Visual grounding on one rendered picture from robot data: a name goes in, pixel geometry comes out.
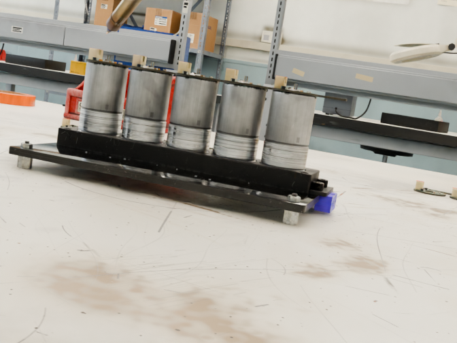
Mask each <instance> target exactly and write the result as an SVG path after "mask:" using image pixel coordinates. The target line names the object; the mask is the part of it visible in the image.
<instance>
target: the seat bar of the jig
mask: <svg viewBox="0 0 457 343"><path fill-rule="evenodd" d="M78 129H79V128H78V127H59V128H58V135H57V142H56V145H60V146H66V147H71V148H77V149H81V150H87V151H91V152H98V153H102V154H108V155H112V156H116V157H122V158H127V159H133V160H137V161H143V162H147V163H154V164H158V165H164V166H168V167H174V168H178V169H185V170H189V171H193V172H199V173H203V174H210V175H214V176H220V177H224V178H230V179H234V180H241V181H245V182H251V183H255V184H261V185H266V186H272V187H276V188H280V189H286V190H290V191H297V192H301V193H309V190H310V189H311V185H312V182H313V181H317V179H318V178H319V173H320V170H317V169H310V168H305V169H304V170H305V171H294V170H288V169H280V168H276V167H269V166H266V165H263V164H260V163H261V159H255V162H251V161H237V160H232V159H225V158H222V157H217V156H214V155H212V154H213V150H208V152H190V151H185V150H178V149H174V148H169V147H166V142H163V144H148V143H142V142H134V141H131V140H125V139H122V138H121V137H122V134H120V136H113V135H99V134H94V133H87V132H83V131H79V130H78Z"/></svg>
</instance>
